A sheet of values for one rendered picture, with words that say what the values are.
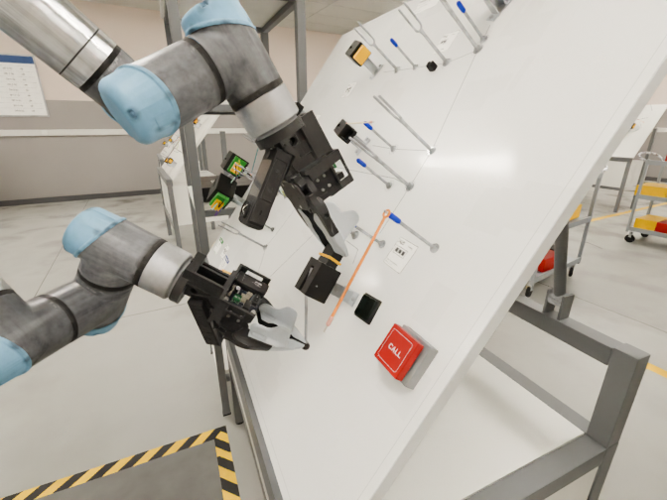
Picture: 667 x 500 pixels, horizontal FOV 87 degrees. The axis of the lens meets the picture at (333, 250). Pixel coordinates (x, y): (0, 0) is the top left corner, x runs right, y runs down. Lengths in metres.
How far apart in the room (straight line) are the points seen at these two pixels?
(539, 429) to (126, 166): 7.84
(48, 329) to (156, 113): 0.30
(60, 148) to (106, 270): 7.63
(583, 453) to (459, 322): 0.49
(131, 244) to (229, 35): 0.29
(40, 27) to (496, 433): 0.93
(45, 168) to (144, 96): 7.83
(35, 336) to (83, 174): 7.66
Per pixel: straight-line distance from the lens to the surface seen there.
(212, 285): 0.51
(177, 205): 3.82
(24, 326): 0.55
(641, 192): 5.51
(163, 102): 0.43
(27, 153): 8.25
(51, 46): 0.55
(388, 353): 0.45
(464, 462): 0.77
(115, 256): 0.54
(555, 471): 0.82
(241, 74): 0.47
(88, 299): 0.59
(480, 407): 0.88
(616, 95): 0.53
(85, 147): 8.12
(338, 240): 0.52
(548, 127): 0.54
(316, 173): 0.49
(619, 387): 0.84
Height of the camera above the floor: 1.37
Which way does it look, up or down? 20 degrees down
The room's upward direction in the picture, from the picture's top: straight up
